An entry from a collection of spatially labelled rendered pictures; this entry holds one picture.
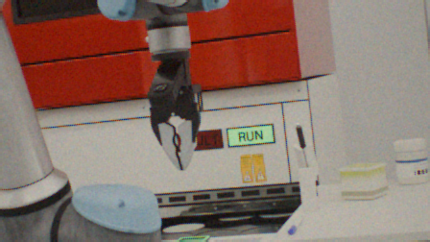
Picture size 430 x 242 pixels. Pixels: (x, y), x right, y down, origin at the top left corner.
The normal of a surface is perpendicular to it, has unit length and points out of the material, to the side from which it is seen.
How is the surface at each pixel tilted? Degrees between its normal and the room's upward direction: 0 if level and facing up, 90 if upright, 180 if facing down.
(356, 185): 90
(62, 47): 90
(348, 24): 90
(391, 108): 90
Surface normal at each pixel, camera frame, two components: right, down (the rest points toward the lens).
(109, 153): -0.25, 0.08
